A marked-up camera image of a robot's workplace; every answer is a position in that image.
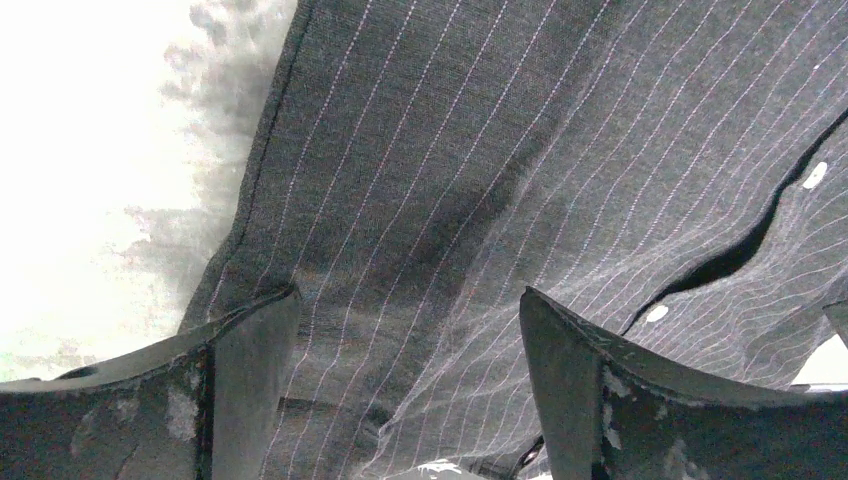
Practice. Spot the black pinstriped shirt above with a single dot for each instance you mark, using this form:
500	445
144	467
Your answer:
672	170

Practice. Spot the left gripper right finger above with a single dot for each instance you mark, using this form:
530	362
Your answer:
611	409

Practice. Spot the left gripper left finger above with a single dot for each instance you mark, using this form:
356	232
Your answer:
198	405

